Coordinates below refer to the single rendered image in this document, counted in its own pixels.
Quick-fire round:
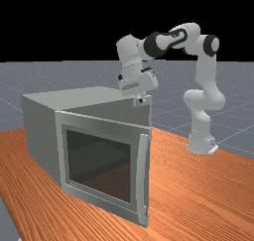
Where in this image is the grey microwave door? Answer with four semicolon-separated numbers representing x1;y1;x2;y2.
54;109;154;228

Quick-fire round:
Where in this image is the grey microwave oven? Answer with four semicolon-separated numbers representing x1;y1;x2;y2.
21;85;154;188

